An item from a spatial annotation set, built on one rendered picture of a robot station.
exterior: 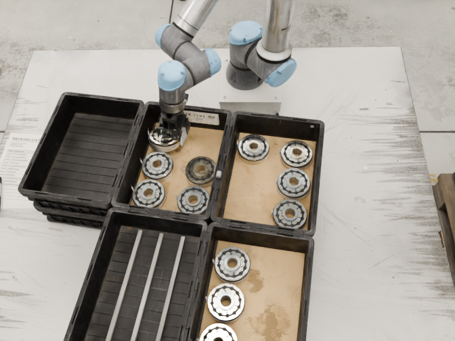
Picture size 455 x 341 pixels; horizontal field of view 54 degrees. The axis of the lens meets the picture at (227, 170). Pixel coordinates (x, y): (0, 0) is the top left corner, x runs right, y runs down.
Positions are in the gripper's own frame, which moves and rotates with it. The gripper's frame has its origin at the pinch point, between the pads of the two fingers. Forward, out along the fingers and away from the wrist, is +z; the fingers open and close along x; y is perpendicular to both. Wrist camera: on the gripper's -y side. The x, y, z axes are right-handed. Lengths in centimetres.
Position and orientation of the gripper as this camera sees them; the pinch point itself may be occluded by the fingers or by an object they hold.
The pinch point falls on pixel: (174, 136)
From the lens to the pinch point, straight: 150.9
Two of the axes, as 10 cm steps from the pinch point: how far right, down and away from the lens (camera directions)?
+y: -1.7, 8.5, -4.9
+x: 9.8, 2.0, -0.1
